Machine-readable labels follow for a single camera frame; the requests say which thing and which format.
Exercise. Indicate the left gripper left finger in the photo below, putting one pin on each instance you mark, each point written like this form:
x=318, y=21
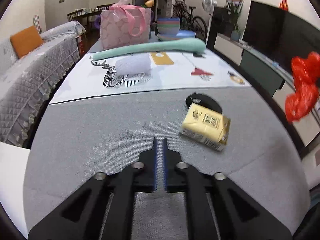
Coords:
x=147, y=179

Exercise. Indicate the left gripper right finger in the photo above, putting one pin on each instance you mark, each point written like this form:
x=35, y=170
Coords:
x=172, y=180

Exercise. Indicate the yellow tissue pack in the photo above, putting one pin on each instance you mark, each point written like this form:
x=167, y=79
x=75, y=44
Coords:
x=206, y=127

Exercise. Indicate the black wrapper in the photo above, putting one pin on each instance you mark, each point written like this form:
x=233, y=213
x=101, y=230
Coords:
x=204, y=101

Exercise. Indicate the bubble wrap roll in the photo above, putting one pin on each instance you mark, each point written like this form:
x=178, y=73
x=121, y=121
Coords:
x=131, y=65

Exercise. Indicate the red plastic bag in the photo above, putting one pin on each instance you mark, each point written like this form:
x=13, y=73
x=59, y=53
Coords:
x=305, y=75

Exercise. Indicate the grey tablecloth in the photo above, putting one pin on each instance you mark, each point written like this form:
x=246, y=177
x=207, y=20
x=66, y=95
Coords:
x=77, y=139

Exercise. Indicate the white printed table mat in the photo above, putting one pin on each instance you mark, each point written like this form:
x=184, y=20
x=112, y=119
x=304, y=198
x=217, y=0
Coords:
x=187, y=71

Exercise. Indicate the mint green long pillow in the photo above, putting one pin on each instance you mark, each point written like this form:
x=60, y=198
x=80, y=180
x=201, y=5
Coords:
x=192, y=45

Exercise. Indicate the blue plate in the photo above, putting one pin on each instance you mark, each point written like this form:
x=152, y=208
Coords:
x=181, y=34

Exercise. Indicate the white green tv cabinet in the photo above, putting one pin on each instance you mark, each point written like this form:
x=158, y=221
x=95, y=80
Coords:
x=275, y=80

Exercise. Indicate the stack of coloured bowls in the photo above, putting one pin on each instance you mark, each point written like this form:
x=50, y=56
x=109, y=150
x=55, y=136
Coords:
x=168, y=25

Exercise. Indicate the grey covered sofa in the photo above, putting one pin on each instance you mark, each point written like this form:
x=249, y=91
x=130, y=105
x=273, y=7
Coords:
x=26, y=83

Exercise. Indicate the pink gift bag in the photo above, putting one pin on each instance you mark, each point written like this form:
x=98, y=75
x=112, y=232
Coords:
x=123, y=24

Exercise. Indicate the bicycle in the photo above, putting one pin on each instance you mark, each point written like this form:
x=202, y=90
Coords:
x=188, y=21

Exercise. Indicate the black speaker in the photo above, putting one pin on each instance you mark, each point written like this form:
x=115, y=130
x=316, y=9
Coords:
x=220, y=18

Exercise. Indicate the dining table with chairs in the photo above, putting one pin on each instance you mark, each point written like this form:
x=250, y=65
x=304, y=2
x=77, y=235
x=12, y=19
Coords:
x=80, y=15

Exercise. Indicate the white standing fan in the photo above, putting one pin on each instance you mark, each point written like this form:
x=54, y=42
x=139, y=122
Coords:
x=208, y=6

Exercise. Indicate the potted plant blue pot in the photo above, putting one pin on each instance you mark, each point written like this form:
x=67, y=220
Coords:
x=234, y=8

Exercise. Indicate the black television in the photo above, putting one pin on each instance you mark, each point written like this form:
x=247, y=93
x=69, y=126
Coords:
x=279, y=35

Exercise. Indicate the orange cushion far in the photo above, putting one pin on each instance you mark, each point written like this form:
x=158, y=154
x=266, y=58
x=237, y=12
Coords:
x=26, y=41

